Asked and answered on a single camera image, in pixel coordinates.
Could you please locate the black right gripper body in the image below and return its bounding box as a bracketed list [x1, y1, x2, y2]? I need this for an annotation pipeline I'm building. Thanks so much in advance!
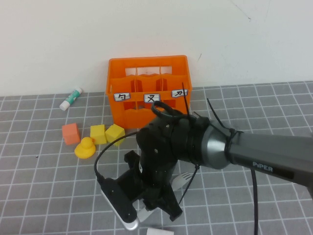
[133, 151, 177, 204]

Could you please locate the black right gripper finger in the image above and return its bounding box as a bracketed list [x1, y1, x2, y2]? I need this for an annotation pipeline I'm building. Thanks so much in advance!
[158, 183, 183, 222]
[143, 199, 162, 212]

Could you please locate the grey plastic fork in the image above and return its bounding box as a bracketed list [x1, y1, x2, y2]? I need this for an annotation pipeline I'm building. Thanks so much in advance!
[138, 172, 194, 222]

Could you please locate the orange plastic cutlery holder crate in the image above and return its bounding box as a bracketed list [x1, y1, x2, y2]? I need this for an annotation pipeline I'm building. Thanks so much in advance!
[105, 55, 193, 129]

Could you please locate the black zip tie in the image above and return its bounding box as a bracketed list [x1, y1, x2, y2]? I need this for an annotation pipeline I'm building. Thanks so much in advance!
[177, 165, 200, 205]
[182, 82, 191, 116]
[207, 98, 243, 138]

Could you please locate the white paper piece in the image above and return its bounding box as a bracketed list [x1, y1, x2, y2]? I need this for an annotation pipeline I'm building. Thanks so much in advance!
[146, 227, 175, 235]

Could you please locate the yellow foam cube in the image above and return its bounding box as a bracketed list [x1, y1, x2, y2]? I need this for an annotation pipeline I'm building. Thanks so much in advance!
[105, 123, 126, 147]
[89, 124, 108, 145]

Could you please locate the yellow rubber duck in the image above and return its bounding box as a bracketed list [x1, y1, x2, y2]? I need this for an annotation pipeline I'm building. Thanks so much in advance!
[74, 137, 96, 160]

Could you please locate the white label character 叉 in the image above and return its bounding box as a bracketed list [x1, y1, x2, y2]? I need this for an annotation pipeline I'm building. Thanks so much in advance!
[143, 93, 161, 103]

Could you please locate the white label character 刀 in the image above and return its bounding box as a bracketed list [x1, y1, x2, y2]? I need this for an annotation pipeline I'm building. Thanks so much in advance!
[171, 89, 188, 98]

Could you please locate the white label character 勺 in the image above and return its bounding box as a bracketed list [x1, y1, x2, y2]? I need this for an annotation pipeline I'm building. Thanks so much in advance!
[113, 92, 131, 102]

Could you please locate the orange foam cube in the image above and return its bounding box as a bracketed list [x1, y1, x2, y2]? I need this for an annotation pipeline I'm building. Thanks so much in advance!
[62, 122, 81, 145]

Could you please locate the grey grid table mat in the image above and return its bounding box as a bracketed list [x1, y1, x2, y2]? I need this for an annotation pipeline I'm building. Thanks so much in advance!
[0, 80, 313, 235]

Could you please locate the white green glue stick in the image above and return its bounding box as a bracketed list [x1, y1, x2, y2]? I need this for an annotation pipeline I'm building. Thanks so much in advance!
[59, 87, 83, 111]

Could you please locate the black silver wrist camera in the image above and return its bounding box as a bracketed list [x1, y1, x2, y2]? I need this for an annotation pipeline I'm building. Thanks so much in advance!
[101, 178, 140, 231]

